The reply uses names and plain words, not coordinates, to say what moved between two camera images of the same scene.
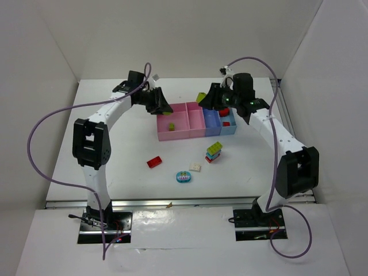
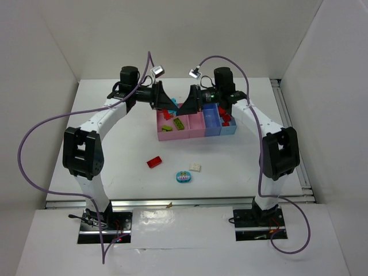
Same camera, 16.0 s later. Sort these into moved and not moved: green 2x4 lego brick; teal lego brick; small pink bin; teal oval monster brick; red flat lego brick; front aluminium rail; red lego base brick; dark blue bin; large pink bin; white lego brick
Moved: green 2x4 lego brick; red lego base brick; teal lego brick
Not moved: teal oval monster brick; front aluminium rail; large pink bin; white lego brick; red flat lego brick; dark blue bin; small pink bin
